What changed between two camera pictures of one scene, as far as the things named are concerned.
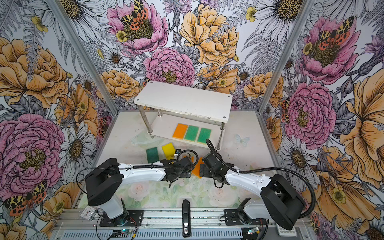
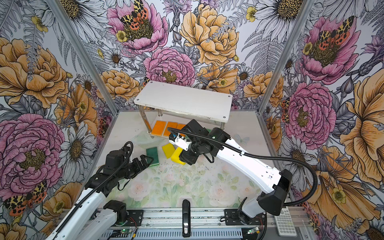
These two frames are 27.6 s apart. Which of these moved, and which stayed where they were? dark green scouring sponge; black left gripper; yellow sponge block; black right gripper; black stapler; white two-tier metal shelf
Moved: black left gripper; black right gripper
Stayed: white two-tier metal shelf; black stapler; yellow sponge block; dark green scouring sponge
